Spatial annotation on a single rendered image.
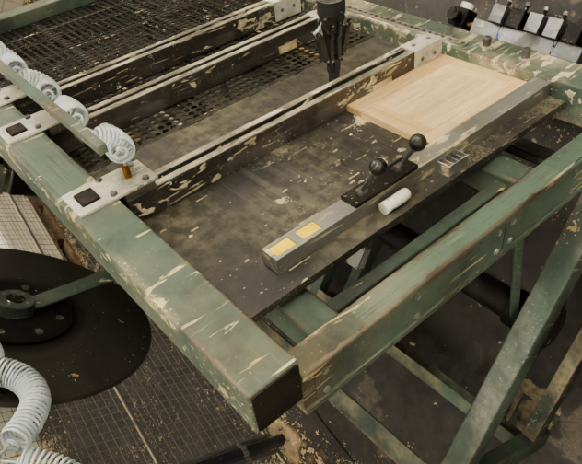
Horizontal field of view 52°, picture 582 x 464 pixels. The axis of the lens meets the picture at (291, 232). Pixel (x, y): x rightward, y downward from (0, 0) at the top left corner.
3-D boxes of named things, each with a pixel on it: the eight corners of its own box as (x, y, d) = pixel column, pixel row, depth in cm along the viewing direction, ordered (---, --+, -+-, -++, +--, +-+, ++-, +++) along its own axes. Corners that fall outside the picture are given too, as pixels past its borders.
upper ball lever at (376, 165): (370, 197, 132) (394, 165, 121) (358, 204, 131) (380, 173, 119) (360, 184, 133) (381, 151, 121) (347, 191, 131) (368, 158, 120)
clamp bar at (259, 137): (446, 61, 184) (452, -20, 168) (96, 253, 132) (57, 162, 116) (421, 52, 190) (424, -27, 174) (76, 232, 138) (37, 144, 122)
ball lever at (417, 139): (407, 173, 137) (433, 140, 126) (396, 180, 136) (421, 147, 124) (397, 160, 138) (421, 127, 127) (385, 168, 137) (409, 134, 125)
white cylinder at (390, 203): (388, 217, 131) (412, 201, 135) (388, 206, 129) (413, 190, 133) (378, 211, 133) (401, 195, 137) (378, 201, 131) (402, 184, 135)
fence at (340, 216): (549, 95, 163) (552, 82, 160) (278, 275, 121) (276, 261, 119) (532, 89, 166) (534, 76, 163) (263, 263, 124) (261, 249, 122)
